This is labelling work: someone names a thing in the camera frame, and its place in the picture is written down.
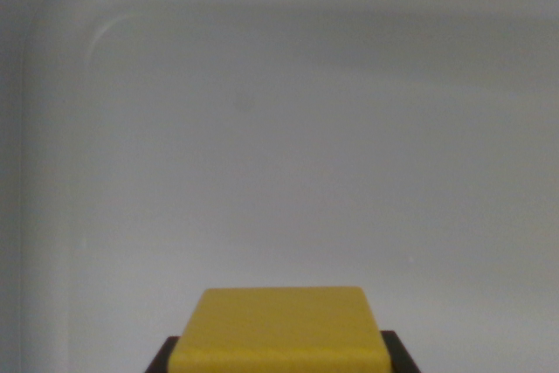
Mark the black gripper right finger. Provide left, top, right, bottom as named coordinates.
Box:
left=378, top=329, right=423, bottom=373

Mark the yellow cube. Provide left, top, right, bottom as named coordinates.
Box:
left=168, top=287, right=392, bottom=373

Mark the grey plastic bin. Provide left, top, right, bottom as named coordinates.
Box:
left=0, top=0, right=559, bottom=373

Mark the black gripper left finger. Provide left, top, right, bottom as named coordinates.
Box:
left=146, top=335, right=182, bottom=373

